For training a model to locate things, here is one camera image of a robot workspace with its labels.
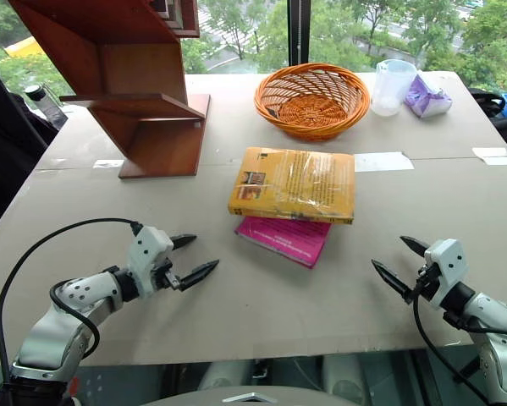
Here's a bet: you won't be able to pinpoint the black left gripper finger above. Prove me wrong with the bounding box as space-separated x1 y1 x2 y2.
169 233 198 251
179 259 220 292

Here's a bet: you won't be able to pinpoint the brown wooden bookshelf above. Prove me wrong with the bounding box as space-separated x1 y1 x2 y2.
8 0 212 180

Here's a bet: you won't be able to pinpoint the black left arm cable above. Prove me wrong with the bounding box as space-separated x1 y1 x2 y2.
0 217 145 386

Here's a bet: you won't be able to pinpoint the purple and white packet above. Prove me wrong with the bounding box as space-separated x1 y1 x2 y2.
404 73 454 120

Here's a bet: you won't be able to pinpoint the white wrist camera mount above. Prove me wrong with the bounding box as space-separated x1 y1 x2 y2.
127 226 175 297
423 238 467 309

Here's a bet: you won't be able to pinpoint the white tape pieces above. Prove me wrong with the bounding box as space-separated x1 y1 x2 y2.
471 146 507 167

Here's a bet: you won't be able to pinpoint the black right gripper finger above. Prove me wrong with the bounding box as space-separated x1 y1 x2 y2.
400 235 431 258
371 259 416 305

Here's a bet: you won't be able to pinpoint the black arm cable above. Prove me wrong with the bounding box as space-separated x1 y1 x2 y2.
412 270 507 406
0 217 145 386

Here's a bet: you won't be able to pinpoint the clear plastic measuring cup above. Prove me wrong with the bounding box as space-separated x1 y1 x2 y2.
370 58 418 118

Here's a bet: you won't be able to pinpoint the clear bottle with black cap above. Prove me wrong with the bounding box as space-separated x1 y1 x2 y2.
23 84 69 130

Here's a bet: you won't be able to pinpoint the white paper tape patch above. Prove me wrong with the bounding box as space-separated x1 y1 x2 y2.
354 151 416 173

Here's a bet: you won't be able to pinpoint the black window frame post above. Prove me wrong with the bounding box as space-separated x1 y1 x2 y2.
287 0 311 67

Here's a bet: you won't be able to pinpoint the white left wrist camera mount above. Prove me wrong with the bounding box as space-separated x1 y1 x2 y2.
127 226 175 297

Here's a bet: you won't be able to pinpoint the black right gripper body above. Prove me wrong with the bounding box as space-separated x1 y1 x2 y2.
412 261 437 302

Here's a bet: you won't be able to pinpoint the orange woven basket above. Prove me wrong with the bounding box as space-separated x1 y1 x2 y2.
253 63 372 142

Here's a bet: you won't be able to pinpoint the pink book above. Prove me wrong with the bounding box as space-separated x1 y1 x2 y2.
234 216 334 270

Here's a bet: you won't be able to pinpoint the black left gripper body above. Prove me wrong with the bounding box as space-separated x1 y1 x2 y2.
151 257 182 292

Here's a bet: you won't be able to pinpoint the yellow plastic-wrapped book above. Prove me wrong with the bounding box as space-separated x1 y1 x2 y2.
228 146 356 226

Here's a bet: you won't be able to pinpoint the black chair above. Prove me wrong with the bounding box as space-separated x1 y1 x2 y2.
467 87 507 166

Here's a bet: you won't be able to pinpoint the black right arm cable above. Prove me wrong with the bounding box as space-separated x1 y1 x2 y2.
412 270 507 406

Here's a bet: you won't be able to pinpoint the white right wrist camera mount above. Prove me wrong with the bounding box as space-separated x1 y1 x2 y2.
423 238 467 309

